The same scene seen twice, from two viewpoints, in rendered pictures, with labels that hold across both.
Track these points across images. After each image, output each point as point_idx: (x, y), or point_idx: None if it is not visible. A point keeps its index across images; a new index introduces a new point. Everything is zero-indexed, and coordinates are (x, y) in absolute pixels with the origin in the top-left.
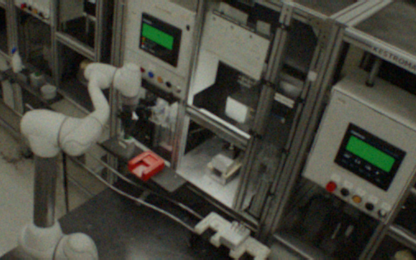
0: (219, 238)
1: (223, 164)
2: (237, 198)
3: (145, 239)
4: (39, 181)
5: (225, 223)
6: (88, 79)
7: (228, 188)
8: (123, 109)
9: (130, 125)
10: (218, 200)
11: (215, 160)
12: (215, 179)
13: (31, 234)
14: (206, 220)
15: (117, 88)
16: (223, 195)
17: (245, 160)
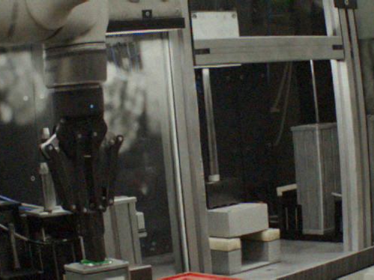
0: None
1: (257, 206)
2: (363, 209)
3: None
4: None
5: None
6: (10, 8)
7: (288, 258)
8: (92, 109)
9: (108, 183)
10: (331, 262)
11: (234, 210)
12: (257, 265)
13: None
14: None
15: (79, 18)
16: (315, 259)
17: (351, 82)
